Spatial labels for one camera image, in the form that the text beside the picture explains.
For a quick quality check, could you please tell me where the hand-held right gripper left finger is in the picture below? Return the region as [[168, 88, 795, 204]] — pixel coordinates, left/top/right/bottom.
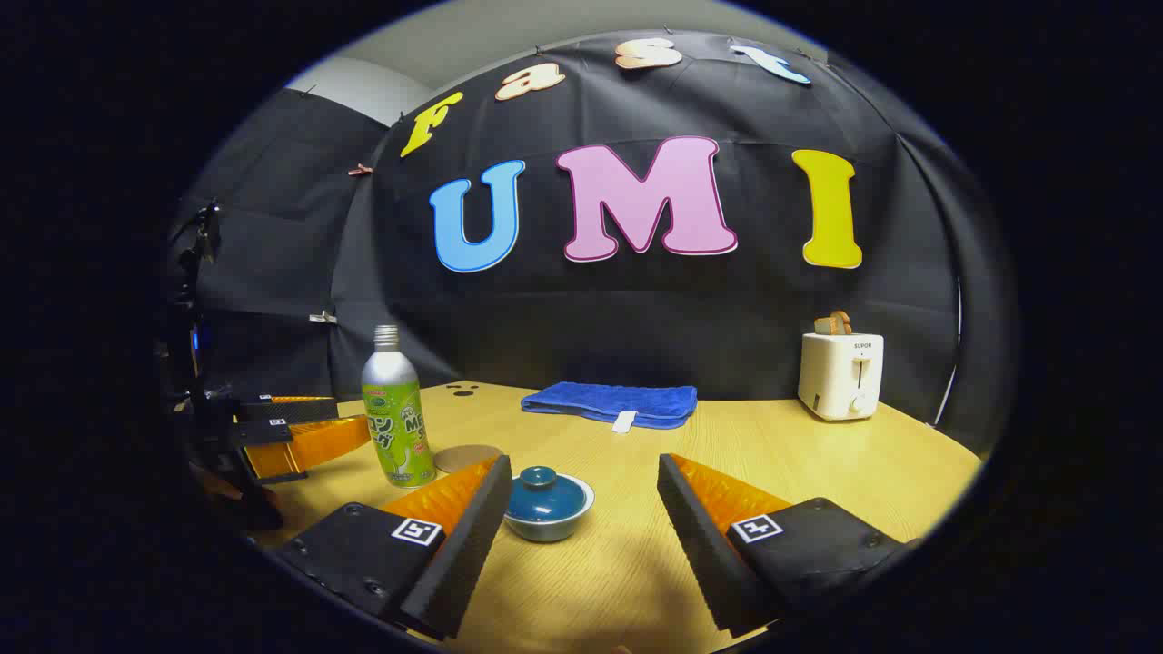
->
[[273, 454, 514, 641]]

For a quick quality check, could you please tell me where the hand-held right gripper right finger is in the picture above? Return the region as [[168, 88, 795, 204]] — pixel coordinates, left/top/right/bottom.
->
[[656, 452, 910, 639]]

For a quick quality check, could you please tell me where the white teacup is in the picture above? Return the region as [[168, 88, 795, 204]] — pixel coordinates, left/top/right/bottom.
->
[[502, 472, 597, 544]]

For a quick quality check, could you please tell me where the silver green label water bottle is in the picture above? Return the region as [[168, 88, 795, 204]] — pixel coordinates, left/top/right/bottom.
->
[[362, 324, 438, 490]]

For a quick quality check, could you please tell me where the round cork coaster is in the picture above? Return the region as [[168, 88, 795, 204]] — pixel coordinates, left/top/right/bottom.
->
[[433, 443, 503, 474]]

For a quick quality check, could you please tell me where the blue teacup lid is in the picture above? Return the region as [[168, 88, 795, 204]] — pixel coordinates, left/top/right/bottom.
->
[[507, 466, 588, 524]]

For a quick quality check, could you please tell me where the blue folded towel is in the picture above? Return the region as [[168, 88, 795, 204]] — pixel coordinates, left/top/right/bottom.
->
[[521, 381, 699, 431]]

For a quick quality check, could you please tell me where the white toaster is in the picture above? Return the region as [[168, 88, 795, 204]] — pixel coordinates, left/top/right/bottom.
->
[[798, 332, 885, 422]]

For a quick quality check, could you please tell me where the black backdrop cloth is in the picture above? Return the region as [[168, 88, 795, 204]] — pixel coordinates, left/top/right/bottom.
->
[[168, 29, 993, 455]]

